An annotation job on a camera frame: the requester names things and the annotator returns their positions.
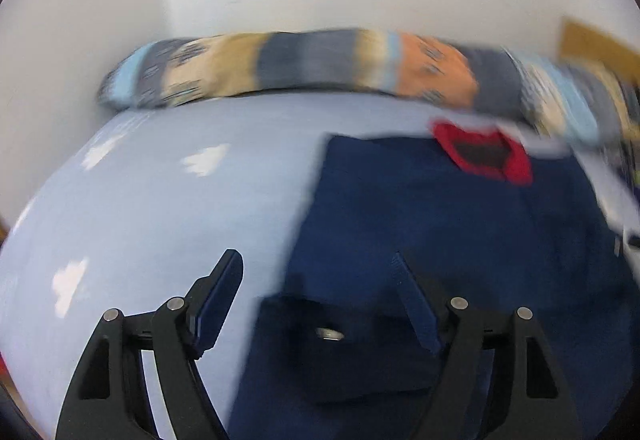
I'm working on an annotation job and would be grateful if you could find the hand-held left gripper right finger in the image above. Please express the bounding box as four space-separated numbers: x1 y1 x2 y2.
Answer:
391 252 583 440

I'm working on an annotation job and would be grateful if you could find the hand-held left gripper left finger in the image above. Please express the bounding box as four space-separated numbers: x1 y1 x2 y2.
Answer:
55 249 244 440

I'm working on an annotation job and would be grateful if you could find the navy jacket with red collar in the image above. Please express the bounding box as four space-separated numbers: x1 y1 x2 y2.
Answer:
227 119 640 440

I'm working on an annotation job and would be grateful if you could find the light blue cloud bed sheet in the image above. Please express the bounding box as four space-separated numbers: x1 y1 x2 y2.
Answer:
0 92 640 440

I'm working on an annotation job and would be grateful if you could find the patchwork quilt roll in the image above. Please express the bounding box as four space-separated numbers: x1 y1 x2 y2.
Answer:
97 27 640 151

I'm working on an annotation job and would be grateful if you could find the wooden headboard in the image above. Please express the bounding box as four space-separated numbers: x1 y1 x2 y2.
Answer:
560 17 640 71

